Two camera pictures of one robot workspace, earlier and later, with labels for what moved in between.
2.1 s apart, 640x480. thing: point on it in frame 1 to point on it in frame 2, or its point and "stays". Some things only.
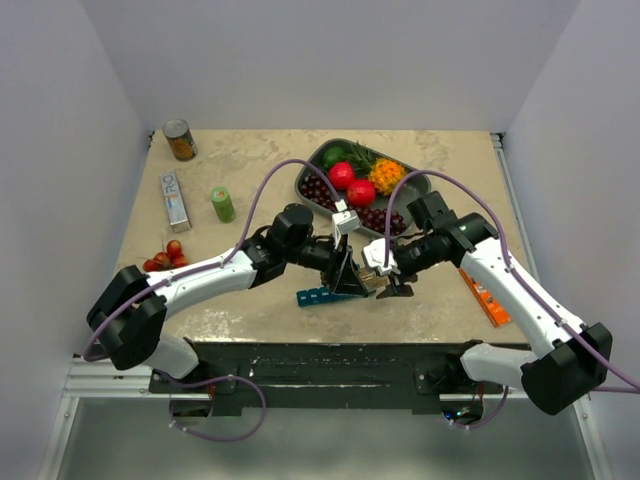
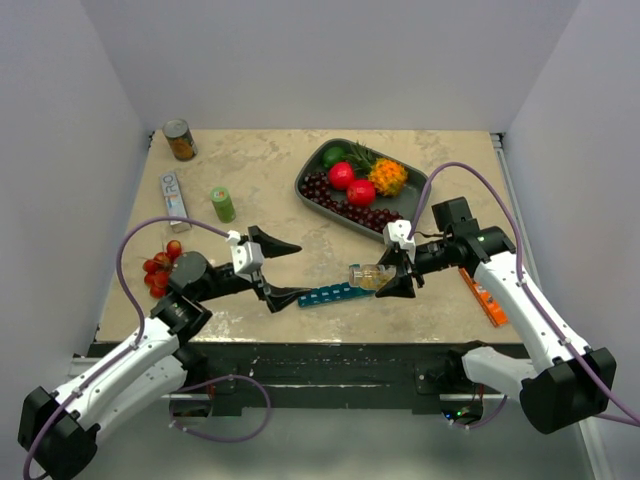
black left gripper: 340,261 to 276,297
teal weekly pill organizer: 321,295 stays
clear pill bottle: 372,282 stays
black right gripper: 396,287 stays
